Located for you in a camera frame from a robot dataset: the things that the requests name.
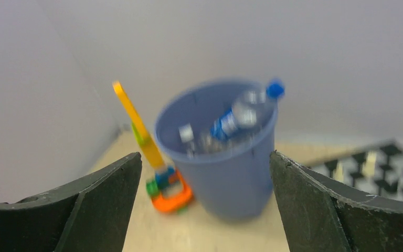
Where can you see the green blue toy blocks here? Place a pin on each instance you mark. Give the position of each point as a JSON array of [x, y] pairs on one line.
[[160, 182]]

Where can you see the white chess piece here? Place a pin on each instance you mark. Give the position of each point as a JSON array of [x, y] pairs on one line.
[[338, 173], [369, 166]]

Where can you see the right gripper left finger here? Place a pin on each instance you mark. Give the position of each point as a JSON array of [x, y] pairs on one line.
[[91, 213]]

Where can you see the Pepsi bottle blue cap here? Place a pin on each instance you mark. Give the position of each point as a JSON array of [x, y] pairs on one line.
[[244, 119]]

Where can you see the black white chessboard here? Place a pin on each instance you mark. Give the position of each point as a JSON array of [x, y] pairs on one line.
[[376, 169]]

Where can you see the yellow green toy tower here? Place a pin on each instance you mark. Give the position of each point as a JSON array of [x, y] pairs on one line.
[[141, 134]]

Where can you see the blue plastic bin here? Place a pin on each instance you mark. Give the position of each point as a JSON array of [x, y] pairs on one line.
[[235, 184]]

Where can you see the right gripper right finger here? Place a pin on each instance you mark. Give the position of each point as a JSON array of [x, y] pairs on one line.
[[322, 214]]

